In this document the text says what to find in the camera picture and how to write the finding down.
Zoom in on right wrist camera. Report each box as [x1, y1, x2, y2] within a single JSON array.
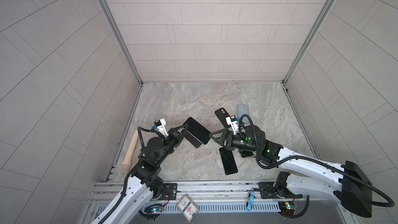
[[226, 115, 239, 135]]

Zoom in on aluminium corner rail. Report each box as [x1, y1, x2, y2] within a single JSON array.
[[282, 0, 336, 86], [97, 0, 143, 86]]

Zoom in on circuit board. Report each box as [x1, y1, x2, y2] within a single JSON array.
[[144, 204, 164, 215], [278, 201, 298, 218]]

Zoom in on aluminium front rail frame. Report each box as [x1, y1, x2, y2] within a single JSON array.
[[77, 178, 361, 224]]

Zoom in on black phone case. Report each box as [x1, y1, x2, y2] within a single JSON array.
[[185, 117, 210, 145], [215, 107, 230, 129]]

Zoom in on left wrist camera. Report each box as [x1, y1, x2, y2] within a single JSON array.
[[153, 118, 168, 138]]

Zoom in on left circuit board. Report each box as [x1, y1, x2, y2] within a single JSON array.
[[144, 204, 164, 215]]

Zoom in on aluminium corner rail left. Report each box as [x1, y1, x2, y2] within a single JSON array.
[[97, 0, 143, 86]]

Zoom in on black phone middle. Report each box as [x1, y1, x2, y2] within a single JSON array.
[[219, 147, 238, 175]]

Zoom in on right circuit board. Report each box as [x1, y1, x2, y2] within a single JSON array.
[[278, 201, 298, 218]]

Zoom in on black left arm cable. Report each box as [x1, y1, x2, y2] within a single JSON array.
[[96, 126, 165, 224]]

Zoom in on wooden rolling pin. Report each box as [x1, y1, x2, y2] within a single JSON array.
[[120, 130, 139, 173]]

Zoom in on black phone purple edge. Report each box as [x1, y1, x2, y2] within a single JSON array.
[[184, 131, 202, 148]]

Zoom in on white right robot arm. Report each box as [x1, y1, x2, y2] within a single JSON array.
[[209, 128, 373, 218]]

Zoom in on black phone right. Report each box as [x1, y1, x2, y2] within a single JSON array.
[[238, 149, 254, 158]]

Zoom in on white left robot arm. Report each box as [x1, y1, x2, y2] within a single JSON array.
[[93, 124, 189, 224]]

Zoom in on white label card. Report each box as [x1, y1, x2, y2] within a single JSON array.
[[177, 195, 199, 222]]

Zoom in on blue clip tag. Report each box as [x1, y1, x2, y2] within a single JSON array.
[[246, 190, 255, 212]]

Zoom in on aluminium corner rail right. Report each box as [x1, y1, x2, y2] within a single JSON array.
[[282, 0, 336, 86]]

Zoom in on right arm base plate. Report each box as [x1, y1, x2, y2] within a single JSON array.
[[252, 181, 303, 199]]

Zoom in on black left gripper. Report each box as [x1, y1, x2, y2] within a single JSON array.
[[153, 124, 187, 166]]

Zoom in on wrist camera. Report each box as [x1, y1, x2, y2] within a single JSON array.
[[153, 118, 168, 138], [226, 115, 239, 135]]

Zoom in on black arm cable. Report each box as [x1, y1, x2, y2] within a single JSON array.
[[237, 113, 396, 208], [96, 126, 165, 224]]

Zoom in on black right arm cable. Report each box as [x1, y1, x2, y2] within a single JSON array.
[[237, 113, 396, 208]]

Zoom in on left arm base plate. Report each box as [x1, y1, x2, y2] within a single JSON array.
[[151, 183, 178, 201]]

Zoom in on light blue phone case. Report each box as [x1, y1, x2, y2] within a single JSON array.
[[237, 104, 249, 124]]

